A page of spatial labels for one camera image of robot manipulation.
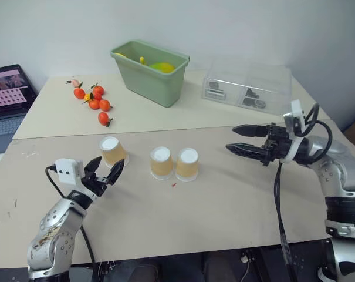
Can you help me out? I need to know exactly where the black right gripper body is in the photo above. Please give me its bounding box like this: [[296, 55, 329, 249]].
[[261, 122, 293, 167]]

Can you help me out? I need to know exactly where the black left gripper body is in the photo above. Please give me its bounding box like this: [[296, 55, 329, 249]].
[[80, 173, 111, 197]]

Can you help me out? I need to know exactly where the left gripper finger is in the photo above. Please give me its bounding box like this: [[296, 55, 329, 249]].
[[106, 159, 126, 186], [83, 156, 103, 178]]

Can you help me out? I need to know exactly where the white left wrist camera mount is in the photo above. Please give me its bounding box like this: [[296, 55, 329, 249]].
[[54, 158, 85, 187]]

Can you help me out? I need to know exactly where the tan paper cup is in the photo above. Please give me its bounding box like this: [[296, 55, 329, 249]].
[[175, 147, 200, 182], [99, 136, 130, 169], [149, 146, 175, 180]]

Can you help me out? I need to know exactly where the green plastic bin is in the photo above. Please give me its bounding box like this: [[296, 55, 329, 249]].
[[110, 40, 191, 109]]

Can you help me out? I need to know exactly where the yellow-green toy mango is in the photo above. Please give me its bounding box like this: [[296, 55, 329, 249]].
[[149, 62, 176, 74]]

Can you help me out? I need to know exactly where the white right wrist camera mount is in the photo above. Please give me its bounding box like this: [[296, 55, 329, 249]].
[[283, 99, 309, 164]]

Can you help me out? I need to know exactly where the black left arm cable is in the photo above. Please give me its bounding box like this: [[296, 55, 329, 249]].
[[45, 166, 96, 265]]

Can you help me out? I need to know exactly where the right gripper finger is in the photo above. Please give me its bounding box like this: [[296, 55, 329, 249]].
[[232, 124, 269, 139], [225, 142, 266, 162]]

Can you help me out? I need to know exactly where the grey laptop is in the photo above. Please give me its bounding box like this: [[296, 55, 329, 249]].
[[0, 64, 39, 156]]

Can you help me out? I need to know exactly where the white plug with wire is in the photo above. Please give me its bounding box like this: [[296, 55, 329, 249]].
[[240, 254, 252, 278]]

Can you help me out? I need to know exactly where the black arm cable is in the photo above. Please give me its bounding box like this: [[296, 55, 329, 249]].
[[273, 103, 334, 282], [45, 166, 96, 265]]

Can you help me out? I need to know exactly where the clear plastic drawer box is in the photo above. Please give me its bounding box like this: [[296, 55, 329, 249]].
[[201, 57, 293, 114]]

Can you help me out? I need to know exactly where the dark rounded shape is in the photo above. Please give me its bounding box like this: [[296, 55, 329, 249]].
[[127, 263, 169, 282]]

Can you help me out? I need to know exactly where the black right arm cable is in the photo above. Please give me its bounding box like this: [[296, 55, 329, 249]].
[[273, 103, 334, 282]]

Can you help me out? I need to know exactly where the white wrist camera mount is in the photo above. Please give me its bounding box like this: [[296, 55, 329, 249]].
[[54, 158, 85, 187], [283, 99, 309, 164]]

